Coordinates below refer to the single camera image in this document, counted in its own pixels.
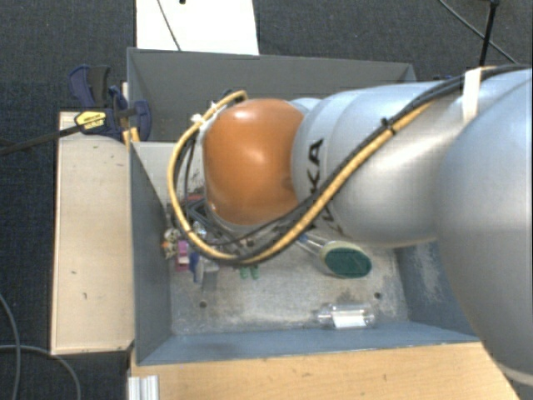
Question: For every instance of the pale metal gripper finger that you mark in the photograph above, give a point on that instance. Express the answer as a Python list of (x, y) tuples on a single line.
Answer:
[(210, 276)]

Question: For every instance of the small blue object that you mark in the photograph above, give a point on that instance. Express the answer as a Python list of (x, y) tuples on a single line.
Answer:
[(194, 261)]

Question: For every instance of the pink small block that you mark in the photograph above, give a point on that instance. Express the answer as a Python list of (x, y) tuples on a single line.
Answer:
[(182, 257)]

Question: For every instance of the small multicoloured toy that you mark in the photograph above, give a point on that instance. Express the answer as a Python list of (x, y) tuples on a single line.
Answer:
[(170, 241)]

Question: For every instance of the grey metal bin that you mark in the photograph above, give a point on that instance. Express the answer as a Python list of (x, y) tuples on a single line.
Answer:
[(266, 302)]

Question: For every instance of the pale wood flat board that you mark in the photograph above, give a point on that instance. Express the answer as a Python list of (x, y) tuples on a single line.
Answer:
[(93, 244)]

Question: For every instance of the clear plastic bottle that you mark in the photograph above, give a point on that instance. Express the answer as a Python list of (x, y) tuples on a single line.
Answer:
[(345, 317)]

